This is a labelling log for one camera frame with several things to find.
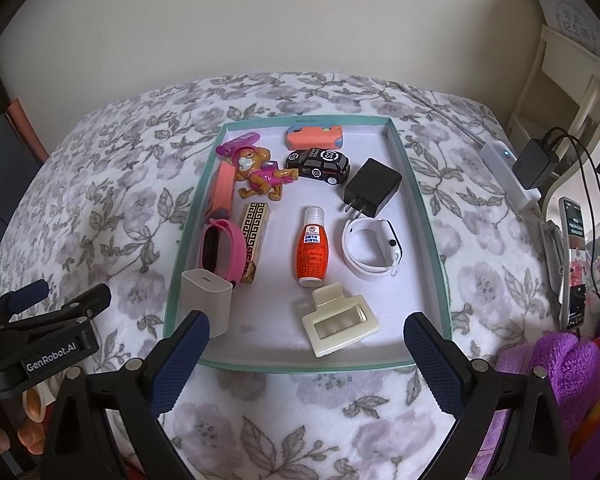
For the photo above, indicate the black power adapter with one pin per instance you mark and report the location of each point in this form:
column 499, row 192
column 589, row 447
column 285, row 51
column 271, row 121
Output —
column 535, row 162

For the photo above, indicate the brown pink dog toy figure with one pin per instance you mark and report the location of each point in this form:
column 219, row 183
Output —
column 260, row 175

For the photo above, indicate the orange glue bottle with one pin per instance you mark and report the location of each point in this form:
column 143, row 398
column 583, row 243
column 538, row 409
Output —
column 312, row 260

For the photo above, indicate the white power strip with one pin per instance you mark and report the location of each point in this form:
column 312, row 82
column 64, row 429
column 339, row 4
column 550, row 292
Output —
column 500, row 155

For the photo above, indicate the remote control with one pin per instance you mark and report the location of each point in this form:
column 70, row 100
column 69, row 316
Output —
column 575, row 260

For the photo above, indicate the purple tube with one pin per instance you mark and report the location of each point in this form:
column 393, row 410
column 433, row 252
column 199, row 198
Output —
column 230, row 149

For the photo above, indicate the white charger plug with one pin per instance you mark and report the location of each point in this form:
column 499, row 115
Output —
column 205, row 300

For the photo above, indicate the white shelf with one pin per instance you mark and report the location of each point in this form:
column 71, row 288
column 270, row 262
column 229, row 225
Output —
column 545, row 75

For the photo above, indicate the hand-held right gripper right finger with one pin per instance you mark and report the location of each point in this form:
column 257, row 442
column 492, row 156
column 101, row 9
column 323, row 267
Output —
column 435, row 365

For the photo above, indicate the purple fleece blanket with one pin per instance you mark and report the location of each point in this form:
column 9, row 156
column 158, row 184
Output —
column 555, row 370

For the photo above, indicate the cream hair claw clip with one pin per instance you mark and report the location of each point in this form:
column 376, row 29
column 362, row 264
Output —
column 330, row 296

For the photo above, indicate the dark furniture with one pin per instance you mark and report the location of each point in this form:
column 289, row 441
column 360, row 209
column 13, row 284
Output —
column 0, row 185

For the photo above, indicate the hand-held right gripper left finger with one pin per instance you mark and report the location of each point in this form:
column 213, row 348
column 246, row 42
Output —
column 180, row 365

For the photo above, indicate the white smart watch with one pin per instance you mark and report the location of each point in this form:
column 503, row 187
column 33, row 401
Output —
column 349, row 245

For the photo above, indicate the orange blue plastic toy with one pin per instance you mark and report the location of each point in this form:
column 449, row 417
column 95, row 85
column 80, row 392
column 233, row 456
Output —
column 310, row 137

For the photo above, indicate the black charger plug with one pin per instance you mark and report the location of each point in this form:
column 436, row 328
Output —
column 372, row 185

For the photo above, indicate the salmon pink plastic toy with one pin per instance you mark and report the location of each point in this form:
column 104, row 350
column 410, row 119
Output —
column 222, row 190

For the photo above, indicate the silver grey device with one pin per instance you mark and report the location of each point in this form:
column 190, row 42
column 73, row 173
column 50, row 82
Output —
column 552, row 260

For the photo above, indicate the black toy car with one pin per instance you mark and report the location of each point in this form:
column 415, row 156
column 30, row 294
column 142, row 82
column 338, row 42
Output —
column 317, row 165

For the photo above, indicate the floral blanket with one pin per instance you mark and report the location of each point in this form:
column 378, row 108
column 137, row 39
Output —
column 105, row 200

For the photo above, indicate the pink smart watch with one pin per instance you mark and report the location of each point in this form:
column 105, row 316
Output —
column 236, row 255

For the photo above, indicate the gold black patterned box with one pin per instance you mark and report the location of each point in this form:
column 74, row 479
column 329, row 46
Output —
column 255, row 230

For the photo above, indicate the person's left hand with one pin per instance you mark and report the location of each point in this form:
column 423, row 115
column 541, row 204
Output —
column 32, row 405

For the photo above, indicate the teal cardboard box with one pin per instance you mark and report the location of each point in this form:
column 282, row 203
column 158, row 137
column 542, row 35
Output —
column 280, row 320

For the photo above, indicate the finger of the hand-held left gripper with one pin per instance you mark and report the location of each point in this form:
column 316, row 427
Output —
column 27, row 297
column 87, row 302

